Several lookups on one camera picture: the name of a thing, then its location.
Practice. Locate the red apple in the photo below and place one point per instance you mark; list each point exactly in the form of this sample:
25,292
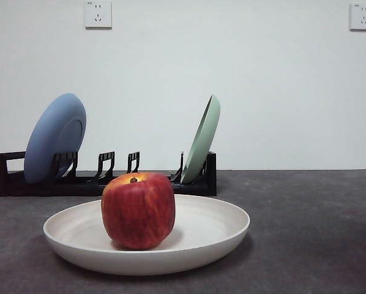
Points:
138,214

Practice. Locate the pale yellow plate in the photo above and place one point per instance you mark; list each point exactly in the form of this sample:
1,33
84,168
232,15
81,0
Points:
207,226

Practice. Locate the green plate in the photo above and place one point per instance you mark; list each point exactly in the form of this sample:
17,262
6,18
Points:
203,137

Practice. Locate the blue plate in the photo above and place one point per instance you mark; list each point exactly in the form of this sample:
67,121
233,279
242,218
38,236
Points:
48,137

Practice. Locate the black plate rack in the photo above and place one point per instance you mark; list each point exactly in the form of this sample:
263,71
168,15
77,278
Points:
33,190

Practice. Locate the white wall socket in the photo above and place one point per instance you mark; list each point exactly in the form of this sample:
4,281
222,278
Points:
98,15
361,16

